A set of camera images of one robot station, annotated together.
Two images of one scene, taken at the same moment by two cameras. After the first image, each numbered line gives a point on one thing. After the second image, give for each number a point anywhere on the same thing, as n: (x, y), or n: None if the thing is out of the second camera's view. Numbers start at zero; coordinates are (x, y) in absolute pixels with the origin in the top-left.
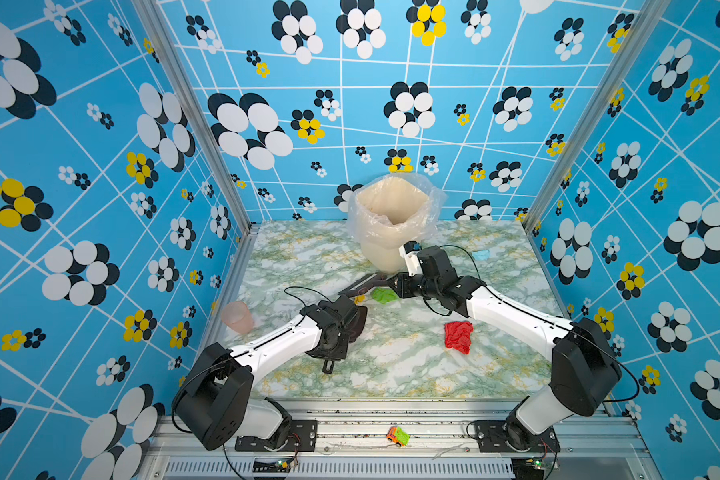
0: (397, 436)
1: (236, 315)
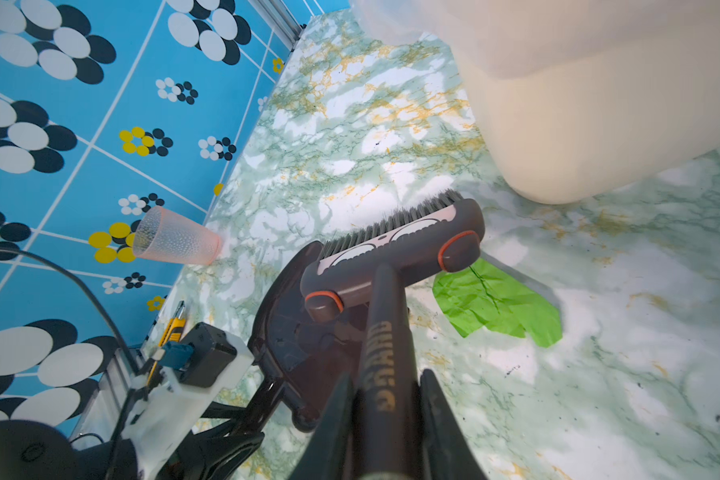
0: None
1: (162, 234)
